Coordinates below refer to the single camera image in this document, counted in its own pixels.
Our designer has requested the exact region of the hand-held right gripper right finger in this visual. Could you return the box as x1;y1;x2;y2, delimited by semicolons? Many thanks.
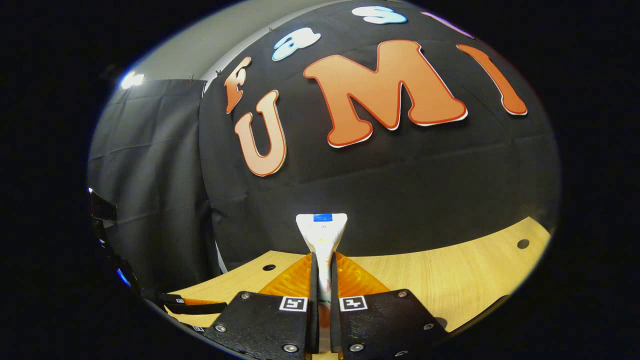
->
330;251;449;360

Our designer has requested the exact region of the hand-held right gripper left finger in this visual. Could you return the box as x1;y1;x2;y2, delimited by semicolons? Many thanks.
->
204;251;320;360

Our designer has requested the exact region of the white toothpaste tube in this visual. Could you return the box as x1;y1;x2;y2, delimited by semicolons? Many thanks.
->
295;213;349;352

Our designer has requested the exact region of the wooden desktop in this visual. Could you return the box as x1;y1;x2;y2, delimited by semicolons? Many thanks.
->
162;216;552;360

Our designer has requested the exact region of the dark grey side curtain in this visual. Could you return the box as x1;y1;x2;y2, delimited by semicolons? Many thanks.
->
87;78;222;297

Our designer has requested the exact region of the black backdrop cloth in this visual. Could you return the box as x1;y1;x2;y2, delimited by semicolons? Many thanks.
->
199;0;562;273

